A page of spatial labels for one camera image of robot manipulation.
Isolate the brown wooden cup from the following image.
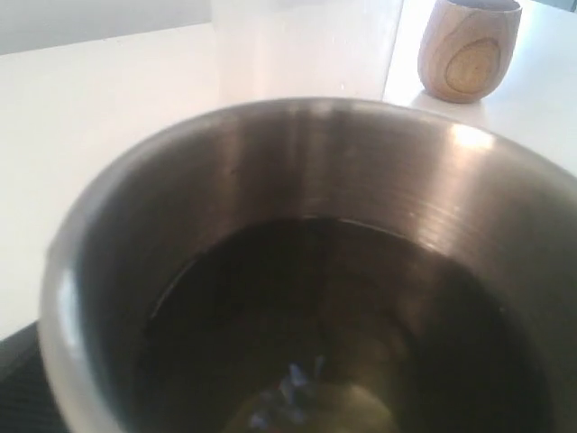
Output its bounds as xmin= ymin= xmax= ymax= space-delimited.
xmin=417 ymin=1 xmax=522 ymax=104

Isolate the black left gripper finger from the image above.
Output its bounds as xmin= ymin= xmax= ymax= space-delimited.
xmin=0 ymin=322 xmax=69 ymax=433

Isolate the stainless steel cup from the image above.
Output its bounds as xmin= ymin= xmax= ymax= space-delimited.
xmin=39 ymin=98 xmax=576 ymax=432

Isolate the translucent plastic container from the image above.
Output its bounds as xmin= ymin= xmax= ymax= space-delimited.
xmin=210 ymin=0 xmax=403 ymax=105

